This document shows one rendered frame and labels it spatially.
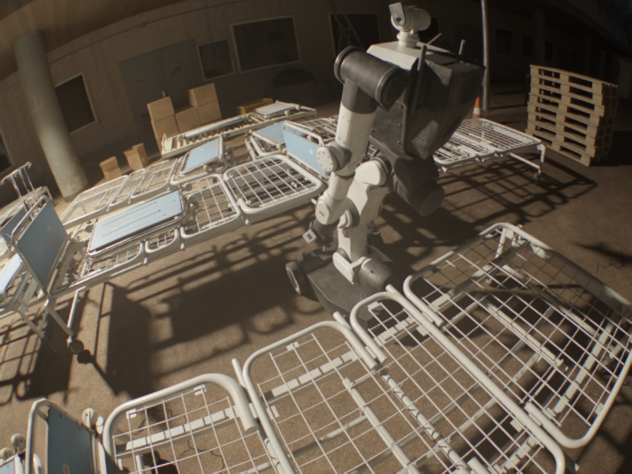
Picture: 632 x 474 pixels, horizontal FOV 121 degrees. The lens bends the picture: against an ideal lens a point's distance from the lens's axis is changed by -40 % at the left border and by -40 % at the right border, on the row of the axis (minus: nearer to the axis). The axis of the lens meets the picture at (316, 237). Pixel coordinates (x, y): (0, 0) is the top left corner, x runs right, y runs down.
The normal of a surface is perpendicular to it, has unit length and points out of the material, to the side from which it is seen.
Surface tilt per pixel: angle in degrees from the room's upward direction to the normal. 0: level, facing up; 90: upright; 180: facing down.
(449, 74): 94
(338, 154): 95
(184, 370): 0
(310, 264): 45
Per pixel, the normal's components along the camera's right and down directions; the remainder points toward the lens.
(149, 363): -0.14, -0.81
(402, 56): -0.47, -0.13
